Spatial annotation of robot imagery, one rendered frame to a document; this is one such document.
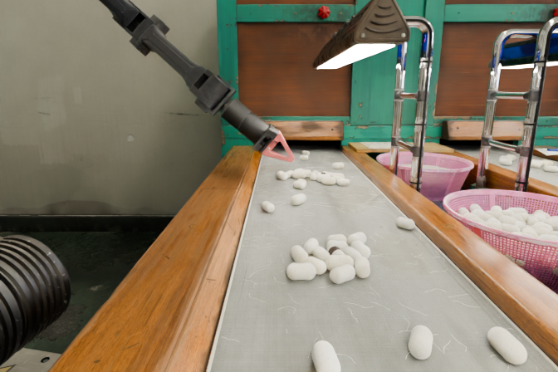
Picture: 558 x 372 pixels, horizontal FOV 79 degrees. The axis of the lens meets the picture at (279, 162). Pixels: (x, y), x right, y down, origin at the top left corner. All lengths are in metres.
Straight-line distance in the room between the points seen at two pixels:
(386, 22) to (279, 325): 0.42
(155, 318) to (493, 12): 1.42
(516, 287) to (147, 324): 0.38
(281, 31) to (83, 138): 1.69
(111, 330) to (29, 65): 2.48
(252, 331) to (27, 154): 2.58
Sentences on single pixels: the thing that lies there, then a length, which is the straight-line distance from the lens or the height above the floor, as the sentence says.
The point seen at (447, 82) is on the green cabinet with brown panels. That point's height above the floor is 1.00.
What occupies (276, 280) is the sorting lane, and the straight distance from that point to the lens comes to 0.45.
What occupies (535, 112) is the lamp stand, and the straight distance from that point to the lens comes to 0.91.
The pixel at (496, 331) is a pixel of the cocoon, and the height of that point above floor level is 0.76.
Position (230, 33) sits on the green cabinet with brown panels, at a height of 1.17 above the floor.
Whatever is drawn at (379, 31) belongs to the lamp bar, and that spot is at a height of 1.05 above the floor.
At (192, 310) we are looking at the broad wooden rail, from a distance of 0.37.
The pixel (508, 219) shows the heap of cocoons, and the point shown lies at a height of 0.74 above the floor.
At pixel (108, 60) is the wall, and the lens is 2.50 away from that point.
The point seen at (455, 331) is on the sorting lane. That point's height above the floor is 0.74.
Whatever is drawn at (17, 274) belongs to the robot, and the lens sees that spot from 0.49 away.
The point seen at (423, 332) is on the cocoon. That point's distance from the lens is 0.37.
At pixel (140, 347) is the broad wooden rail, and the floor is 0.76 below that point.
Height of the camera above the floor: 0.97
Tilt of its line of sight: 12 degrees down
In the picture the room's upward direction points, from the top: straight up
